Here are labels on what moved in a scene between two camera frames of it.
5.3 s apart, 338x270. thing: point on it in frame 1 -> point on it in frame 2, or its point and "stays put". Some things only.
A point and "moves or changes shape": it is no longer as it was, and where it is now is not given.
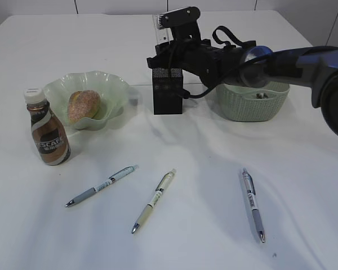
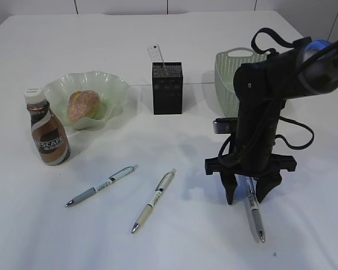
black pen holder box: (166, 83) stays put
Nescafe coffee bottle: (50, 137) stays put
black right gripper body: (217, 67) -> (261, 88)
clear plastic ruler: (163, 35) moves or changes shape
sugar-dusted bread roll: (84, 103) stays put
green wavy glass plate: (84, 100) stays put
